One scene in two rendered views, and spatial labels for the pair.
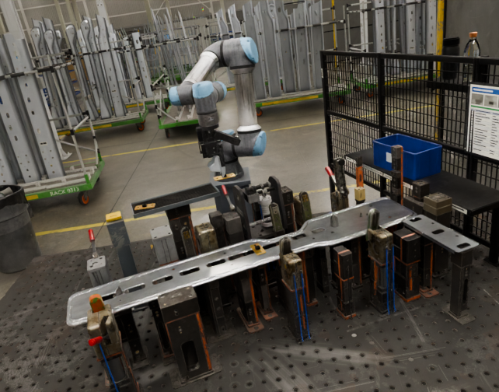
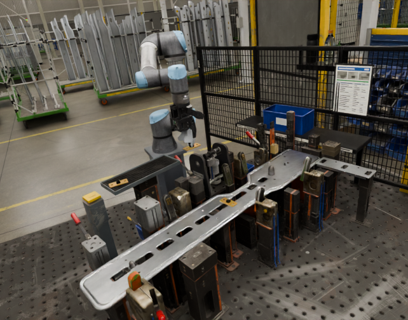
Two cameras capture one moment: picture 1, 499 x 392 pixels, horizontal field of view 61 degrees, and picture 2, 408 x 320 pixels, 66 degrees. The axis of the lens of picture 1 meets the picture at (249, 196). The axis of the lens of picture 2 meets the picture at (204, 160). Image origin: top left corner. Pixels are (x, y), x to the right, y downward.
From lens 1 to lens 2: 66 cm
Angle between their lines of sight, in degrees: 22
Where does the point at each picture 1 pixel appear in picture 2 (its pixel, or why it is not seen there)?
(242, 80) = not seen: hidden behind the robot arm
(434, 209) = (332, 152)
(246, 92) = not seen: hidden behind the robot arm
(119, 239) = (100, 218)
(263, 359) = (254, 289)
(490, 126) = (353, 92)
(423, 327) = (346, 234)
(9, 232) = not seen: outside the picture
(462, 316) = (365, 221)
